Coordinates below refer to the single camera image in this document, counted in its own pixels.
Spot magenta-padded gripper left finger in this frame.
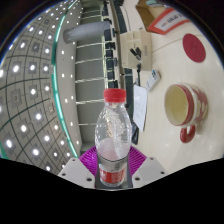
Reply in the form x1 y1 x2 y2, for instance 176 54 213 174
57 145 100 188

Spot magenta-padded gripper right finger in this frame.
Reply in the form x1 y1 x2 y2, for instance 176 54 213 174
124 145 168 189

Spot clear red-capped water bottle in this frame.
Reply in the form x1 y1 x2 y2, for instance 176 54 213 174
94 88 133 188

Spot black bag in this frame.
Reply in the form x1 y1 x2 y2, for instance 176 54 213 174
130 121 140 146

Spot white paper sheets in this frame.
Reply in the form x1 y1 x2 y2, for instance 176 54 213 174
132 84 149 133

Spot round ceiling lights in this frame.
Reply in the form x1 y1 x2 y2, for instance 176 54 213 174
0 3 81 171

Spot red and cream mug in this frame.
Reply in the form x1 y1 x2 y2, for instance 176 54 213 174
163 83 209 144

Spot black office chairs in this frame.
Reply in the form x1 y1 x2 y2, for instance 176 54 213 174
101 0 120 91

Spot flat round red coaster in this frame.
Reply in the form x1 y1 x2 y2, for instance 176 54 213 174
182 33 207 63

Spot long curved conference desk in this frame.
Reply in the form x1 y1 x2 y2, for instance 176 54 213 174
109 0 135 118

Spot open red-edged cardboard box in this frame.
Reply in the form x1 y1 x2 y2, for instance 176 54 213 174
135 0 191 35

